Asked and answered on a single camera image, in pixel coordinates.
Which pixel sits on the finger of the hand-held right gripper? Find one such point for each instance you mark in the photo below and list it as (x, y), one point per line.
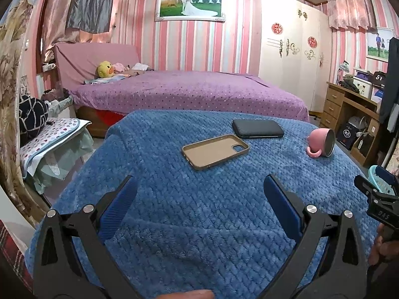
(388, 177)
(364, 185)

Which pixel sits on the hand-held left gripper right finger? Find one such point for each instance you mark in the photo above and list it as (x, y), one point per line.
(280, 208)

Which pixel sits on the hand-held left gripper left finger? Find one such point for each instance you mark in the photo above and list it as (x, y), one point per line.
(118, 205)

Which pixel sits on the light blue plastic basket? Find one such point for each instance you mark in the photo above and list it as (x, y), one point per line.
(384, 189)

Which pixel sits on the person's right hand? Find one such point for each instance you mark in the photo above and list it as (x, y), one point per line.
(383, 249)

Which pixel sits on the person's left hand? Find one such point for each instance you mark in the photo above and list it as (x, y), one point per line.
(187, 294)

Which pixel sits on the black box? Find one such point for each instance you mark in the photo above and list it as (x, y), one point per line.
(346, 135)

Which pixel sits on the white fan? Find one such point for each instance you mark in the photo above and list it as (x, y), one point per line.
(357, 123)

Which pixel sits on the pink metal-lined cup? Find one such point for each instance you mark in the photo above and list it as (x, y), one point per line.
(316, 138)

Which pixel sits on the pale green cloth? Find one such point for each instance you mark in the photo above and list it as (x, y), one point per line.
(62, 158)

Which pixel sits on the blue fleece blanket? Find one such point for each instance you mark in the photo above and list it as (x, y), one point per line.
(202, 224)

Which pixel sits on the black phone case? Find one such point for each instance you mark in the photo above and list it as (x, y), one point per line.
(257, 128)

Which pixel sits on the wooden desk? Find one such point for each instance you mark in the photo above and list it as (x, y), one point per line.
(336, 106)

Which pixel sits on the tan phone case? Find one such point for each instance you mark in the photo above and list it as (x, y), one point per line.
(212, 152)

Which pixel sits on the dark hanging jacket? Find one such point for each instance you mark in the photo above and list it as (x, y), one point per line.
(389, 84)

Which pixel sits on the white storage box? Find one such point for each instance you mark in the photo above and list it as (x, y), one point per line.
(363, 85)

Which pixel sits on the polka dot cushion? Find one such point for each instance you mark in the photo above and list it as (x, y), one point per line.
(53, 134)

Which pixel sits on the dark green clothes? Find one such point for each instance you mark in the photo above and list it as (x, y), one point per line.
(347, 84)

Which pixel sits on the desk lamp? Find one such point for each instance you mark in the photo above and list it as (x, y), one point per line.
(343, 68)

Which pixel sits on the red plaid cloth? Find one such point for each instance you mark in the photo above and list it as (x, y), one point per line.
(9, 255)

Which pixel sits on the black white-lined bag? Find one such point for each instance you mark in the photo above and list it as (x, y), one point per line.
(31, 115)

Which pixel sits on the bed with purple dotted bedspread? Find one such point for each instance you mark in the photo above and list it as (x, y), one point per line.
(187, 96)

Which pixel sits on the yellow duck plush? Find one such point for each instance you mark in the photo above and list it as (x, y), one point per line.
(104, 69)

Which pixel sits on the pink clothes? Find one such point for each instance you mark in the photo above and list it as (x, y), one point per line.
(118, 66)

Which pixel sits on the white cloth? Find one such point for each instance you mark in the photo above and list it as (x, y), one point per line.
(140, 66)

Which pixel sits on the pink covered headboard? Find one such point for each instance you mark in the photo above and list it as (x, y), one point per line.
(93, 59)

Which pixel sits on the floral cloth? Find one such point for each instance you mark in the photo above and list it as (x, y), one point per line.
(12, 99)

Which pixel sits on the white wardrobe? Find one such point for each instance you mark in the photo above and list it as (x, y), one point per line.
(286, 53)

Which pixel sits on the white power strip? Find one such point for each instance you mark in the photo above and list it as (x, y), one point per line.
(48, 67)

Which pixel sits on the pink valance curtain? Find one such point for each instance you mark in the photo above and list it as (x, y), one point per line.
(352, 12)

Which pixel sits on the pink window curtain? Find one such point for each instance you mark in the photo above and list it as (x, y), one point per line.
(59, 15)

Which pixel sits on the grey hanging cloth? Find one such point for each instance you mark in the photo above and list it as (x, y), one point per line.
(90, 3)

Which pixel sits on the framed wedding photo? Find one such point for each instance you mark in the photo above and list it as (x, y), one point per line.
(190, 4)

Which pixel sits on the wall poster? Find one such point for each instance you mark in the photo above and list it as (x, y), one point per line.
(378, 43)

